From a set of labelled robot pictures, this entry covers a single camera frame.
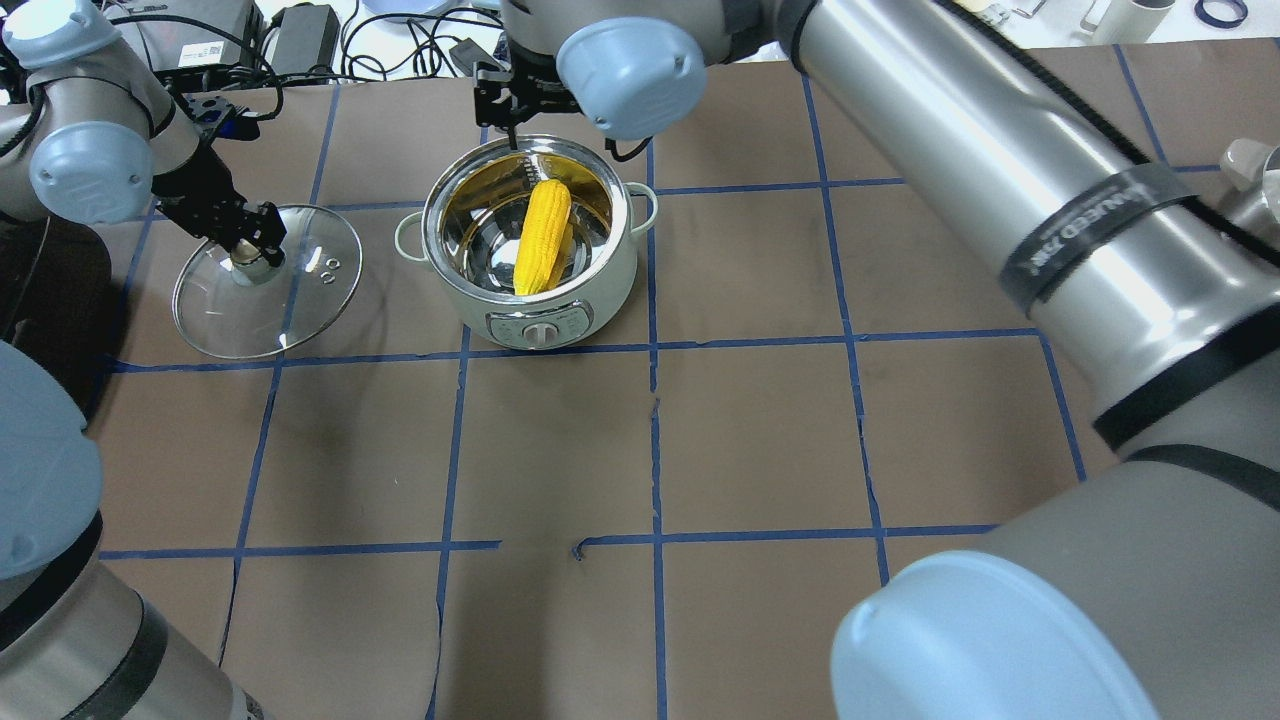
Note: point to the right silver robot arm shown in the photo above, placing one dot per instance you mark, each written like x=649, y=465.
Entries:
x=809, y=390

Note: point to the glass pot lid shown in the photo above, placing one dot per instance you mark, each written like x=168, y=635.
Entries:
x=248, y=311

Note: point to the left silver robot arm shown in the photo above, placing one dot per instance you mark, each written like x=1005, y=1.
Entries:
x=92, y=138

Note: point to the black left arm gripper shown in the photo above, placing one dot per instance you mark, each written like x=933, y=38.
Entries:
x=192, y=187

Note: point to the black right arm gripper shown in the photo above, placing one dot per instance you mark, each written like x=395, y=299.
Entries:
x=537, y=97

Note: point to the yellow corn cob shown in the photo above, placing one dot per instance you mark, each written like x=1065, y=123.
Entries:
x=545, y=239

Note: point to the black power adapter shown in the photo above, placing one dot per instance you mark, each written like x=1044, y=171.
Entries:
x=305, y=39

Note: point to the pale green electric pot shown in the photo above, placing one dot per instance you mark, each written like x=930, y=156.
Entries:
x=469, y=229

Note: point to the brown paper table mat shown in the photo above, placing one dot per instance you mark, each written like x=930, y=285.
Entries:
x=293, y=515

